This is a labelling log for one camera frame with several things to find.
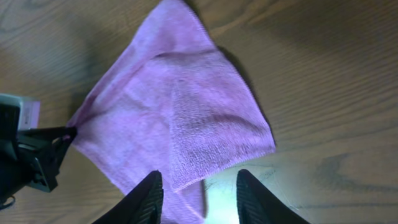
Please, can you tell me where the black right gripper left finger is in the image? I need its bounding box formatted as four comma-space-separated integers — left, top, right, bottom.
93, 170, 164, 224

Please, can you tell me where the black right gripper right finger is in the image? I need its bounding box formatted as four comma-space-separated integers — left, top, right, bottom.
236, 169, 309, 224

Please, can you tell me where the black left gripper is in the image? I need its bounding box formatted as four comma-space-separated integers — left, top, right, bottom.
1, 103, 77, 202

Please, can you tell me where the purple microfiber cloth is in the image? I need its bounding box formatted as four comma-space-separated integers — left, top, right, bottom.
68, 0, 275, 223

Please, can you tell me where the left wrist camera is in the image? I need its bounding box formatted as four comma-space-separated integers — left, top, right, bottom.
1, 93, 40, 130

